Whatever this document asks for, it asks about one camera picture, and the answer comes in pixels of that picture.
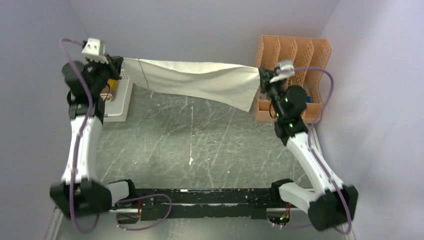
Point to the orange file organizer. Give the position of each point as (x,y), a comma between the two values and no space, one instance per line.
(304,52)

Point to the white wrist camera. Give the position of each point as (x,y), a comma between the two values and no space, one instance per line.
(95,50)
(284,70)

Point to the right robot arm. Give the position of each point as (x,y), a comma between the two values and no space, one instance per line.
(331,203)

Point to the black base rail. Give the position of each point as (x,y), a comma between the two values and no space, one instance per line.
(173,203)

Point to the white plastic basket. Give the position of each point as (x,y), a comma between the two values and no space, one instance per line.
(117,110)

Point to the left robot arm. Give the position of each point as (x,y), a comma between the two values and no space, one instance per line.
(79,194)

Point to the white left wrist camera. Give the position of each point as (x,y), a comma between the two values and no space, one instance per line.
(95,50)

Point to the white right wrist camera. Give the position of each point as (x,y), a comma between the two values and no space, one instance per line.
(284,70)

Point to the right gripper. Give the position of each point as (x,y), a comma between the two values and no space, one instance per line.
(265,76)

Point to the cream white towel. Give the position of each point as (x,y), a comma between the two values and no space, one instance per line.
(232,84)

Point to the yellow brown bear towel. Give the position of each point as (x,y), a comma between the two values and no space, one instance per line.
(108,94)

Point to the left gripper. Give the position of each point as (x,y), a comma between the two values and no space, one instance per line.
(114,66)

